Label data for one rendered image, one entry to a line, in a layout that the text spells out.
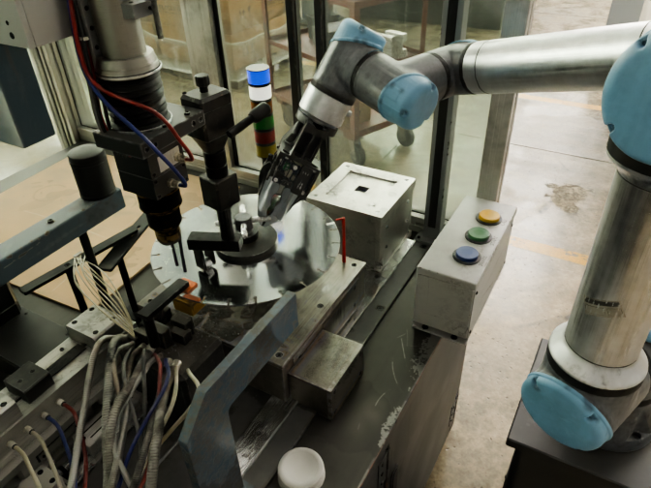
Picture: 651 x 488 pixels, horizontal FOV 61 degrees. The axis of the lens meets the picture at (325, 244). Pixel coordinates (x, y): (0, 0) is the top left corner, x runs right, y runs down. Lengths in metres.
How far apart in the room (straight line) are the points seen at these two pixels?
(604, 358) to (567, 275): 1.84
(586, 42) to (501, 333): 1.58
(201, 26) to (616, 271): 1.11
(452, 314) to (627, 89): 0.59
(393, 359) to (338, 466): 0.24
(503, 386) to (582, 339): 1.32
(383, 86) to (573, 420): 0.50
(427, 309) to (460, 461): 0.85
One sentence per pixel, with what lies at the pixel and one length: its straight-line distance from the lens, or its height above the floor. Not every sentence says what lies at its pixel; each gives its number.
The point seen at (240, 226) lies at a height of 0.99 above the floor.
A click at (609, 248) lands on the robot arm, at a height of 1.16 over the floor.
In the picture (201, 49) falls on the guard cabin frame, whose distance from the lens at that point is 1.49.
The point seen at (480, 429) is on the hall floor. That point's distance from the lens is 1.91.
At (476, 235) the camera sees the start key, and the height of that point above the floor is 0.91.
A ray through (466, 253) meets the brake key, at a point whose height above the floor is 0.91.
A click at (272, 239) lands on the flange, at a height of 0.96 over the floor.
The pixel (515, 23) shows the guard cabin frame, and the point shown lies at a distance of 1.11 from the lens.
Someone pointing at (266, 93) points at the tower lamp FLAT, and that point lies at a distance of 1.16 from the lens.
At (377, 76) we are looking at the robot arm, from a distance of 0.81.
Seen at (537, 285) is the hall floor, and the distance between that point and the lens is 2.47.
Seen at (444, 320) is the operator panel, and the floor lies 0.79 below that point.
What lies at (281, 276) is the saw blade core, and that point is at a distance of 0.90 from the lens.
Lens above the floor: 1.52
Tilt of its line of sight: 36 degrees down
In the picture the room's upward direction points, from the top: 2 degrees counter-clockwise
